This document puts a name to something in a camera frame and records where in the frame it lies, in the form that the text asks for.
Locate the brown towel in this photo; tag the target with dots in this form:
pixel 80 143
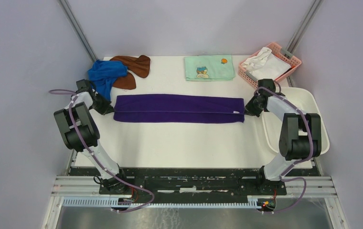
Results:
pixel 139 66

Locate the purple towel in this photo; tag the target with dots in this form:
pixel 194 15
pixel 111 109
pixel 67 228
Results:
pixel 174 108

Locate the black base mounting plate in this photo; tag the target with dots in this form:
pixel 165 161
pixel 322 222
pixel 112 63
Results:
pixel 184 186

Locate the blue towel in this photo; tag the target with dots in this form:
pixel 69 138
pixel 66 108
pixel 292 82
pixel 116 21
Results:
pixel 104 73

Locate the white slotted cable duct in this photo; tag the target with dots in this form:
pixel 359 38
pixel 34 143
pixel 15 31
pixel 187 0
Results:
pixel 112 202

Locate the white cloth in basket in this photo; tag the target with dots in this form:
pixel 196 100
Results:
pixel 265 65

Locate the aluminium frame rail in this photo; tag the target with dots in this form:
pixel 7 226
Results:
pixel 317 187

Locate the pink plastic basket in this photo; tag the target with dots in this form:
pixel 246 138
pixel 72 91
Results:
pixel 279 52

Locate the mint green cartoon towel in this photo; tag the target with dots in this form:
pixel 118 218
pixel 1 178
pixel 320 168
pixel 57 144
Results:
pixel 209 68

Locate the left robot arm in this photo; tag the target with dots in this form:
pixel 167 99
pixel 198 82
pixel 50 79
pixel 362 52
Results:
pixel 79 130

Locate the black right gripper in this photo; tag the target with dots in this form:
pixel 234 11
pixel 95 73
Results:
pixel 250 110

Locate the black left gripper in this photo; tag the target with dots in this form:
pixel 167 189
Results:
pixel 107 108

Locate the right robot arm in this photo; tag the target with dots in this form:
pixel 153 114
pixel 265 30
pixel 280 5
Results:
pixel 300 134

